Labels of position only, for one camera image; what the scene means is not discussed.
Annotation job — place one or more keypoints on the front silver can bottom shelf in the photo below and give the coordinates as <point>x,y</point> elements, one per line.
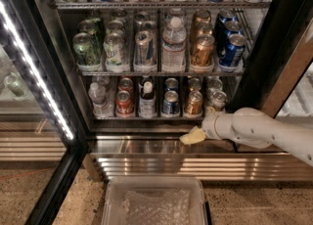
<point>218,100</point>

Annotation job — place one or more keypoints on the dark glass bottle white cap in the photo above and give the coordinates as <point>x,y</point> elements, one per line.
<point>147,101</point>

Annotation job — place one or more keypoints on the blue pepsi can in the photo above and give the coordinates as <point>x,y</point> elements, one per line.
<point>228,28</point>
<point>232,51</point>

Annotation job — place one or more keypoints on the red soda can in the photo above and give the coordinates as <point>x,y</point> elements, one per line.
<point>125,84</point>
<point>124,104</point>

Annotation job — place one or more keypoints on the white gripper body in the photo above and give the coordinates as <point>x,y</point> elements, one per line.
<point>209,126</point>

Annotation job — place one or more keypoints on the led light strip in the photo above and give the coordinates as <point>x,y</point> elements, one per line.
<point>8,24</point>

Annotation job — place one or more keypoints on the front blue pepsi can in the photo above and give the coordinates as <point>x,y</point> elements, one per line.
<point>232,51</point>

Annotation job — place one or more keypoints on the middle gold can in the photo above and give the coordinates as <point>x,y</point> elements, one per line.
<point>201,28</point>

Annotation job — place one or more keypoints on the blue can shelf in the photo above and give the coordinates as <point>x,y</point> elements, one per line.
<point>170,103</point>
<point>171,84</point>

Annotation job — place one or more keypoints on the rear silver can bottom shelf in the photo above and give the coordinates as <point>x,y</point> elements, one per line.
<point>212,85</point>

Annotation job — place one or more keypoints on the wire shelf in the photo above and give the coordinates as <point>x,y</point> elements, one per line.
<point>160,73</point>
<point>160,4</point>

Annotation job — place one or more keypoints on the front green can middle shelf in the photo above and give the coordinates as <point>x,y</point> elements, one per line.
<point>84,50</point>

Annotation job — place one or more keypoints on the small water bottle bottom shelf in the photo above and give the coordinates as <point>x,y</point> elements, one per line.
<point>98,96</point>

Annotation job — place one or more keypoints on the middle blue pepsi can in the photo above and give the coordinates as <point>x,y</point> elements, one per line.
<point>228,28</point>

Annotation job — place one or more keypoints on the orange soda can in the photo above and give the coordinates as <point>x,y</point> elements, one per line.
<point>194,102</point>
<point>194,84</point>

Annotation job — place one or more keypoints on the clear plastic bin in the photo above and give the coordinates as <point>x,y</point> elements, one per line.
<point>155,200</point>

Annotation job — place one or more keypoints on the front red soda can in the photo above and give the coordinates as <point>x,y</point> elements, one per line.
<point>124,104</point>

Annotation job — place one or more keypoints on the front gold can middle shelf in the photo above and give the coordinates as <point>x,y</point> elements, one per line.
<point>202,50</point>

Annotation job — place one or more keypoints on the upper wire shelf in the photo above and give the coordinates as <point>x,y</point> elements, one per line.
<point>160,4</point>

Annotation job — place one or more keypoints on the middle green can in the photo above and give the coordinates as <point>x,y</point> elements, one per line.
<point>89,27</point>

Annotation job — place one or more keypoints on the front 7up can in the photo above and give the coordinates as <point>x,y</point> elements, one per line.
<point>114,46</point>

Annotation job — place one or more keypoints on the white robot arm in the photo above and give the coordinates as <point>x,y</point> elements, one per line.
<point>256,129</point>

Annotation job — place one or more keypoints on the water bottle middle shelf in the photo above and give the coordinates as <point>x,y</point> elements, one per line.
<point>173,49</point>

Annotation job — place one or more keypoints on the glass fridge door left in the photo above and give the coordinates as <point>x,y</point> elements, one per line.
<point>31,137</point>

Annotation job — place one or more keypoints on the front blue can bottom shelf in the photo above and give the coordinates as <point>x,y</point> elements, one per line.
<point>170,103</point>

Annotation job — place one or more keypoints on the rear blue can bottom shelf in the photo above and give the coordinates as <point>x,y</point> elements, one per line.
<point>171,84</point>

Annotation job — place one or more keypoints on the rear red soda can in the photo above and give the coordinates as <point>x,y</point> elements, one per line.
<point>125,84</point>

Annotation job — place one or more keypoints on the front silver energy can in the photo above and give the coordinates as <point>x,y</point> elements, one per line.
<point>145,51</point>

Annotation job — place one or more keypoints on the middle wire shelf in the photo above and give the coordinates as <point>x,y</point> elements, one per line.
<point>160,73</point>

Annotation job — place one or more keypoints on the silver can shelf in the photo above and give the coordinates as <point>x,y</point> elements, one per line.
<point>212,85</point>
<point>218,100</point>

